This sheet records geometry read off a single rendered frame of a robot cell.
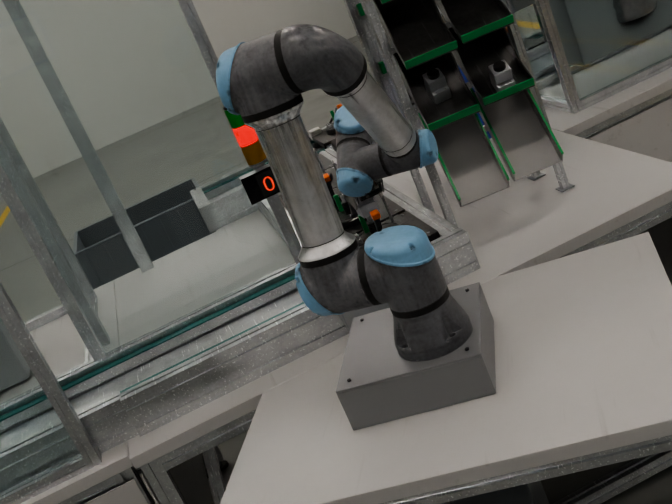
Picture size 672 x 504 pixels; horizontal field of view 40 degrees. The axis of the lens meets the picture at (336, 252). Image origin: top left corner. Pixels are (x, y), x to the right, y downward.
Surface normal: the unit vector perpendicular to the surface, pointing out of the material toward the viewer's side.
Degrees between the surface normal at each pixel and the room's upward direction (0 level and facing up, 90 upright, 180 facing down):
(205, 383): 90
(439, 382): 90
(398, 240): 8
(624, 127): 90
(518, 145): 45
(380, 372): 2
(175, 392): 90
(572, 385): 0
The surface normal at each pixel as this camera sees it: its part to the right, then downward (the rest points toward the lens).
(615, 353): -0.37, -0.87
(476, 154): -0.20, -0.38
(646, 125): 0.25, 0.25
